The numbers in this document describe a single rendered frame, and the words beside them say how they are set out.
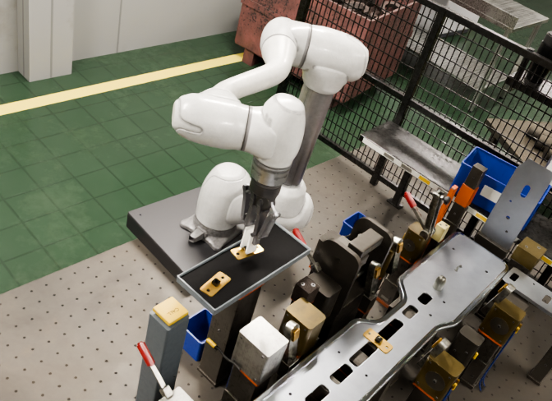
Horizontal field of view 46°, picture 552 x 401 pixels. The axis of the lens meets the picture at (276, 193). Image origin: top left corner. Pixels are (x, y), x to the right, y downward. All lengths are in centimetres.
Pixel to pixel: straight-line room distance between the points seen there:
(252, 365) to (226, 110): 63
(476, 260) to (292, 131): 107
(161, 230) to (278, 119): 103
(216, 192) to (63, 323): 63
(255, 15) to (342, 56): 311
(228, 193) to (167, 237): 28
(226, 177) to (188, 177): 166
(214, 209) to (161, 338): 75
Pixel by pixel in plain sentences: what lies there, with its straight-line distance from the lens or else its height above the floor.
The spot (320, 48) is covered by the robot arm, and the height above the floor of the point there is 156.
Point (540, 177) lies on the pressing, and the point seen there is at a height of 130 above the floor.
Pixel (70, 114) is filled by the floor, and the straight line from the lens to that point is 423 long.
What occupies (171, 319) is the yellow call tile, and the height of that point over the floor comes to 116.
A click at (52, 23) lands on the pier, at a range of 441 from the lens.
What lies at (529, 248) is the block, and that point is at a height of 106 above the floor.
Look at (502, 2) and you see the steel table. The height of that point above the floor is 77.
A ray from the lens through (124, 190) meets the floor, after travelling 367.
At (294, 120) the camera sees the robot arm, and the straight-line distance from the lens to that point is 139.
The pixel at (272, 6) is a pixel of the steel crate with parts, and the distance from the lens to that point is 489.
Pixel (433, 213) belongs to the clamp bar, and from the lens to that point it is 212.
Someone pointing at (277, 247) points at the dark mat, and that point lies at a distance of 176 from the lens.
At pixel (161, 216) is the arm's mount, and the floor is 77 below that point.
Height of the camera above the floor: 233
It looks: 37 degrees down
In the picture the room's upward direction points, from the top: 16 degrees clockwise
